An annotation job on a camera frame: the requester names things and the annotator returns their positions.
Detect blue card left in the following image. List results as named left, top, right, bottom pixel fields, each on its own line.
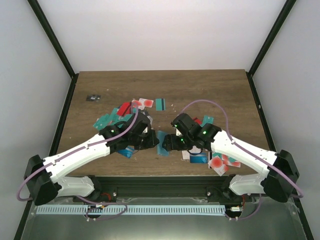
left=117, top=146, right=135, bottom=159

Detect blue card silver stripe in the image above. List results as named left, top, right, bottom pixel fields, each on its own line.
left=189, top=152, right=208, bottom=164

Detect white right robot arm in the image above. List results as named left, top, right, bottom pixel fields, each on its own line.
left=161, top=113, right=300, bottom=203

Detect white card large red circle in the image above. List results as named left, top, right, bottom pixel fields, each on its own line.
left=208, top=153, right=229, bottom=176

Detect light blue card holder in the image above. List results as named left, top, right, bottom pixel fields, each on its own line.
left=156, top=130, right=169, bottom=157

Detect light blue slotted cable duct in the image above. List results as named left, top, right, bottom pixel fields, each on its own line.
left=36, top=204, right=226, bottom=216

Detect white card red circles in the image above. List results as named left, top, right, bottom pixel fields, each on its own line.
left=131, top=98, right=154, bottom=110

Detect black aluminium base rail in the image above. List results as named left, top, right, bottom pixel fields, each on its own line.
left=72, top=175, right=253, bottom=204

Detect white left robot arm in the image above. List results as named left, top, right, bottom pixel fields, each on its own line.
left=24, top=113, right=160, bottom=206

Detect black frame post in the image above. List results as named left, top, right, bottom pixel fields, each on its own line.
left=27, top=0, right=77, bottom=79
left=246, top=0, right=296, bottom=77

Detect small black card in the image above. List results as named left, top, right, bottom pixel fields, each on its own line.
left=86, top=94, right=101, bottom=102

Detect black frame post left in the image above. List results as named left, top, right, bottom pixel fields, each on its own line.
left=27, top=0, right=77, bottom=79

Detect teal card with black stripe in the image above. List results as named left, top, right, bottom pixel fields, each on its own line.
left=155, top=98, right=166, bottom=111

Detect black frame post right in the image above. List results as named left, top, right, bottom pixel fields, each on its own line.
left=246, top=0, right=296, bottom=77

